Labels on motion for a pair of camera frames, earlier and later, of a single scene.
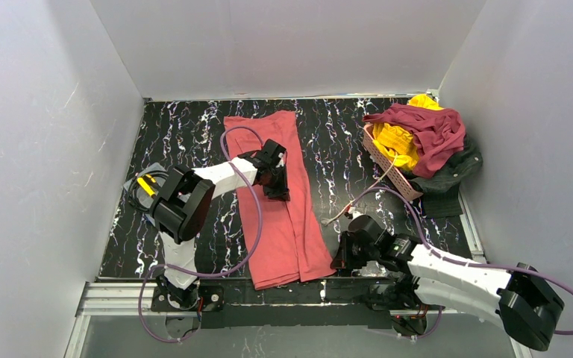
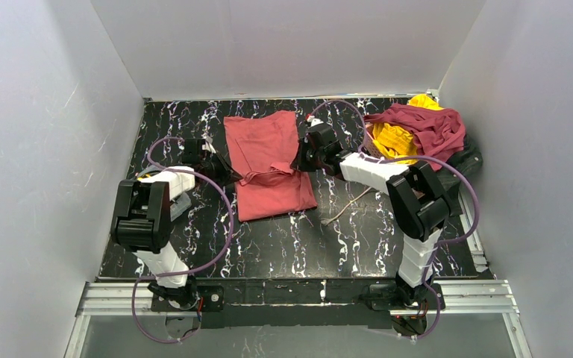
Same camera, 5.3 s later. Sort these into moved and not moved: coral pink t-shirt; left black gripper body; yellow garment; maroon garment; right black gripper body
Moved: right black gripper body; coral pink t-shirt; left black gripper body
Not moved: yellow garment; maroon garment
